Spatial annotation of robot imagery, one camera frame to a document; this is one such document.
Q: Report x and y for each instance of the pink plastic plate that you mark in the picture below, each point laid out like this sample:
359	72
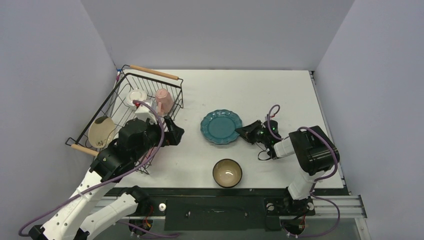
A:
147	158

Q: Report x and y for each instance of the cream and black small plate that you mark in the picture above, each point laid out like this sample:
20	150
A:
101	132

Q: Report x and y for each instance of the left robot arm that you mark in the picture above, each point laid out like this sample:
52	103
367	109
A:
73	219

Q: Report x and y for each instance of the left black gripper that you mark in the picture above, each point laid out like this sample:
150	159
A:
173	136

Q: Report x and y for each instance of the black wire dish rack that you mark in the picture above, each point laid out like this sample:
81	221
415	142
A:
129	78

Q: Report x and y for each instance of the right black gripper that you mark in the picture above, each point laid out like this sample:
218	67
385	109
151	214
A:
257	132

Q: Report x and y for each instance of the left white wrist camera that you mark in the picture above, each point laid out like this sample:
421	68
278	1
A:
145	114

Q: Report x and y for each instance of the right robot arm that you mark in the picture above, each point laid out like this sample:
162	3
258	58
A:
314	151

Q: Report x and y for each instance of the white cup with black rim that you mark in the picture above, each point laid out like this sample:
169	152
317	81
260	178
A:
136	94

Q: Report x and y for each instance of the light pink mug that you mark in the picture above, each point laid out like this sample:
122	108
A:
164	101

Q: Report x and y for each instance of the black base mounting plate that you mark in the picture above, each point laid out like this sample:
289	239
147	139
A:
223	209

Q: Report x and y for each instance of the black bowl cream inside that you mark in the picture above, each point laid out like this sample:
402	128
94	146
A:
227	173

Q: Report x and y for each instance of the teal scalloped ceramic plate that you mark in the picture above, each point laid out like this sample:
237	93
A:
219	126

